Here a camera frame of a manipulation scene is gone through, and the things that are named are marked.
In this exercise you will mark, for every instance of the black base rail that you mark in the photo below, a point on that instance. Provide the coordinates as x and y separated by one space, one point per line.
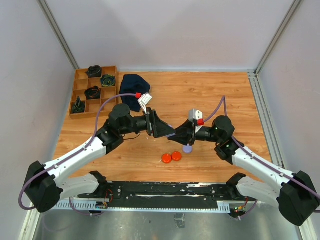
156 196

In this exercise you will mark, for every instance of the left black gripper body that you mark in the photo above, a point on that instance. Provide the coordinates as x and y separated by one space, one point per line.
149 117

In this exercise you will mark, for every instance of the black rolled belt middle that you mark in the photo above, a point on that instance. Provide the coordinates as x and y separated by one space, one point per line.
93 93

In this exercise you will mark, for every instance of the black rolled belt top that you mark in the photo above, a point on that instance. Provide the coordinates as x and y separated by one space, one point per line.
94 71

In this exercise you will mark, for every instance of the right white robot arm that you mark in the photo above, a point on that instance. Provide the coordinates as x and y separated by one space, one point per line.
293 194

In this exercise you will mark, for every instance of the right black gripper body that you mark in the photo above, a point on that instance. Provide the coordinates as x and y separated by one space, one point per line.
204 134

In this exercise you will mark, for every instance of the green patterned rolled belt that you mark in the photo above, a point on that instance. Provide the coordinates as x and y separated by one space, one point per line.
107 80

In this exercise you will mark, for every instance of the black rolled belt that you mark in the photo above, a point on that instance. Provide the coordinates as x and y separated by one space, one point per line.
93 93
94 71

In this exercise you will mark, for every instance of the wooden compartment tray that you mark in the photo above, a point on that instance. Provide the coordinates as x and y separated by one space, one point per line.
103 105

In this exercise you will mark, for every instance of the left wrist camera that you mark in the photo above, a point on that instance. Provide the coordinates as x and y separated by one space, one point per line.
144 100

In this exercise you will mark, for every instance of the purple charging case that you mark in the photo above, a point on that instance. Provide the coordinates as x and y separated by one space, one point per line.
172 132
187 149

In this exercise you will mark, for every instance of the dark folded belt bottom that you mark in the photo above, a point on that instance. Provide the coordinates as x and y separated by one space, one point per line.
78 106

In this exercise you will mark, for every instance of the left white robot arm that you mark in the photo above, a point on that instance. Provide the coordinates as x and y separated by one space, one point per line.
46 184

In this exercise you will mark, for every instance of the orange earbud charging case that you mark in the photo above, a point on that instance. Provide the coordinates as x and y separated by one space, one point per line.
166 158

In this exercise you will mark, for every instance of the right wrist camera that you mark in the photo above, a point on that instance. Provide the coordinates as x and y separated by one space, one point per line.
194 115

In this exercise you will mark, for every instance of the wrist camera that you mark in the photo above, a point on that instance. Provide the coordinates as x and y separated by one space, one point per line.
144 100
194 115

